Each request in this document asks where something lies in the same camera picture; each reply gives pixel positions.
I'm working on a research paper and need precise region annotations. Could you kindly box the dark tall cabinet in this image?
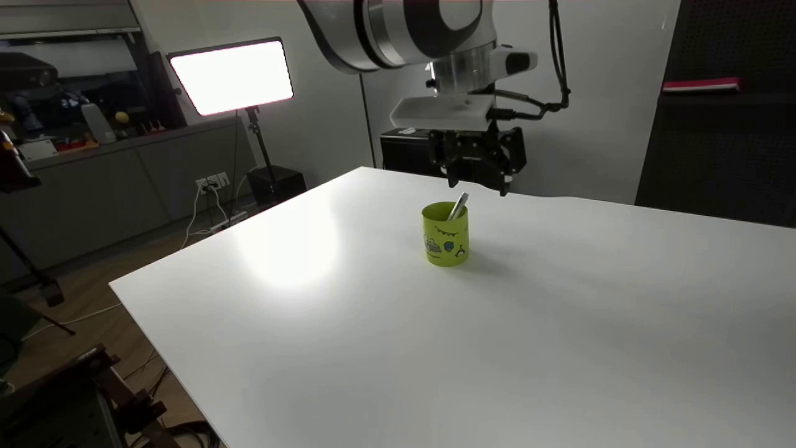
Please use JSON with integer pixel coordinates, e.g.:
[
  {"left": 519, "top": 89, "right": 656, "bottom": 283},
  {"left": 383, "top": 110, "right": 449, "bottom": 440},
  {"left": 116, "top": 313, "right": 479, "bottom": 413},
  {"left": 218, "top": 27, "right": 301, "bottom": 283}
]
[{"left": 631, "top": 0, "right": 796, "bottom": 231}]

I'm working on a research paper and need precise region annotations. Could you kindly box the white wall power outlet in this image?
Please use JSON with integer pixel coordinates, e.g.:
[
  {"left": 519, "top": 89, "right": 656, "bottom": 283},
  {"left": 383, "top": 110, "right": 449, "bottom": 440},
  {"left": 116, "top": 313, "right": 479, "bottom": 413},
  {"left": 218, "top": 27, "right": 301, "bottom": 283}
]
[{"left": 194, "top": 169, "right": 233, "bottom": 196}]

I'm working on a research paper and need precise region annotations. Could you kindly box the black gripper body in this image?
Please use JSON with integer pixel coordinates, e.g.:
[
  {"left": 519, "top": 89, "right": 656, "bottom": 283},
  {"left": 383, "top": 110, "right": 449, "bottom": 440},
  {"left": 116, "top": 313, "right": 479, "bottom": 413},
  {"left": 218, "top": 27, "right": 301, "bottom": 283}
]
[{"left": 431, "top": 122, "right": 529, "bottom": 179}]

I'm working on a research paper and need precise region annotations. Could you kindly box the grey low cabinet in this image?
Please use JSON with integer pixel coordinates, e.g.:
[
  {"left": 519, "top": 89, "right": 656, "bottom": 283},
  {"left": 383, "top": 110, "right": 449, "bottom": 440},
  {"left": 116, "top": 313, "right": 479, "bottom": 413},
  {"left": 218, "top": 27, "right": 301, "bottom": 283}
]
[{"left": 0, "top": 114, "right": 261, "bottom": 286}]

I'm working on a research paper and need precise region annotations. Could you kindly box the black floor box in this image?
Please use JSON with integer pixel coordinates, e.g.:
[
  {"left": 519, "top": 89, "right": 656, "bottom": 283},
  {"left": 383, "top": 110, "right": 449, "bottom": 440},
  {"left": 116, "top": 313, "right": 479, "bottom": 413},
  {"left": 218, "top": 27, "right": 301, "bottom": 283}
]
[{"left": 245, "top": 165, "right": 309, "bottom": 212}]

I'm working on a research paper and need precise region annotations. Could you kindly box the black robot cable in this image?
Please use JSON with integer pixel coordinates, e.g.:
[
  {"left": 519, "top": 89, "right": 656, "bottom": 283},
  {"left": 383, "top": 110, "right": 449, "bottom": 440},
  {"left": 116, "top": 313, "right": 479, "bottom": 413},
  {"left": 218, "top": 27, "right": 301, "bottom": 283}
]
[{"left": 487, "top": 0, "right": 574, "bottom": 120}]

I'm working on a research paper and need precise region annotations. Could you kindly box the bright LED light panel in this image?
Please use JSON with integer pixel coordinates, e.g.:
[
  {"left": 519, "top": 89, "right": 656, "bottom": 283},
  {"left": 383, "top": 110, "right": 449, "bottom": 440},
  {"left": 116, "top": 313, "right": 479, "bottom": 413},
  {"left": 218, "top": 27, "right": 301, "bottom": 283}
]
[{"left": 164, "top": 34, "right": 297, "bottom": 120}]

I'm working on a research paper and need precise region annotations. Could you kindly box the black pedestal box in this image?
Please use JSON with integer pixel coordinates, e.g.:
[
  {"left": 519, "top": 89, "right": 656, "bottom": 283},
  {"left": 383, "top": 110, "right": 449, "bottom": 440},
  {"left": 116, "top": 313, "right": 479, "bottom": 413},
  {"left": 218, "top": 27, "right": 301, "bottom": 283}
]
[{"left": 378, "top": 127, "right": 449, "bottom": 179}]

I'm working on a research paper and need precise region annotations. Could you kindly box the blue capped white marker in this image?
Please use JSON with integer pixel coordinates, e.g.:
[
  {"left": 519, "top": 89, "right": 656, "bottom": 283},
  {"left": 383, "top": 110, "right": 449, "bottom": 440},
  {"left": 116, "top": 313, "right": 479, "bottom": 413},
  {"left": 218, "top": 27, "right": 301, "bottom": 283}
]
[{"left": 447, "top": 192, "right": 473, "bottom": 225}]

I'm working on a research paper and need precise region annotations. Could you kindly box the grey wrist camera bar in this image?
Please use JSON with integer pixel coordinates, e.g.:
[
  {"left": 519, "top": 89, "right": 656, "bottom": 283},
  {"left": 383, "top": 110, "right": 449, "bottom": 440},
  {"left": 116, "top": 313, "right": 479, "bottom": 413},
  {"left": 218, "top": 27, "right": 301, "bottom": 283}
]
[{"left": 387, "top": 92, "right": 501, "bottom": 135}]

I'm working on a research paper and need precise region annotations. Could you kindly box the white power cable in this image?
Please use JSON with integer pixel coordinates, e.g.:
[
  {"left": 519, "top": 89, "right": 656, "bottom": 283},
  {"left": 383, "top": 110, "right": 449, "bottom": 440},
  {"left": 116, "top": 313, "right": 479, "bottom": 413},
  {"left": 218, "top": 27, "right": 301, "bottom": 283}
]
[{"left": 182, "top": 185, "right": 233, "bottom": 247}]

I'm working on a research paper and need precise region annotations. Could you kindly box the black light stand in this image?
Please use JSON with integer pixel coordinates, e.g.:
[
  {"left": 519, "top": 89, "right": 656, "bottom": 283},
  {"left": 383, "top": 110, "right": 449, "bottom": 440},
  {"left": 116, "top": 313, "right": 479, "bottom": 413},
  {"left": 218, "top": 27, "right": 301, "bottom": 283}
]
[{"left": 241, "top": 107, "right": 278, "bottom": 175}]

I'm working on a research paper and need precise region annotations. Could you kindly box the white plastic bottle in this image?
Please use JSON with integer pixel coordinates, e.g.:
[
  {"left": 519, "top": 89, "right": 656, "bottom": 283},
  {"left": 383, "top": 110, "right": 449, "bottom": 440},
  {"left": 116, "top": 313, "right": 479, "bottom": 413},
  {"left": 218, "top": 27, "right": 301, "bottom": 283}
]
[{"left": 80, "top": 100, "right": 116, "bottom": 145}]

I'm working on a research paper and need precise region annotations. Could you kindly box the pink strip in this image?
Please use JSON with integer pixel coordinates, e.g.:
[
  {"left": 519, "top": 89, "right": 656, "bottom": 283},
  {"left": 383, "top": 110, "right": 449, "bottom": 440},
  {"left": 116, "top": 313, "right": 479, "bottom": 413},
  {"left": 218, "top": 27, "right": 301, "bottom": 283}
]
[{"left": 658, "top": 75, "right": 744, "bottom": 98}]

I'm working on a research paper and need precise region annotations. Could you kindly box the yellow-green printed mug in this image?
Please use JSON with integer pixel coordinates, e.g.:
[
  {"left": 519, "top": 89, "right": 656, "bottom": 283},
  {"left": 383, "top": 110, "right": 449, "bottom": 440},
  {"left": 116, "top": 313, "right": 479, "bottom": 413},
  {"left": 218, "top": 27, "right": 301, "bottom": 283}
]
[{"left": 421, "top": 200, "right": 473, "bottom": 270}]

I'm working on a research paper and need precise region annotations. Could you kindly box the black tripod leg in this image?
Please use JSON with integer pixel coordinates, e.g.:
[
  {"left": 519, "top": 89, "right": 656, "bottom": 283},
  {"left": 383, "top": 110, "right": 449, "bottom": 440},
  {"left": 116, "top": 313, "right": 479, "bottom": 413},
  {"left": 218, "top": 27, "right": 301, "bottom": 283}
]
[{"left": 0, "top": 221, "right": 66, "bottom": 308}]

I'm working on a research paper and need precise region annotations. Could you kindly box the black equipment frame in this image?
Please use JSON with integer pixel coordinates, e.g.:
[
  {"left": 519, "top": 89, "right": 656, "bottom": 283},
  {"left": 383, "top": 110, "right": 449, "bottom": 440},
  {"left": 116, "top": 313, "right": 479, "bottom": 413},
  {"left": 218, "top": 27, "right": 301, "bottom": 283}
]
[{"left": 0, "top": 343, "right": 218, "bottom": 448}]

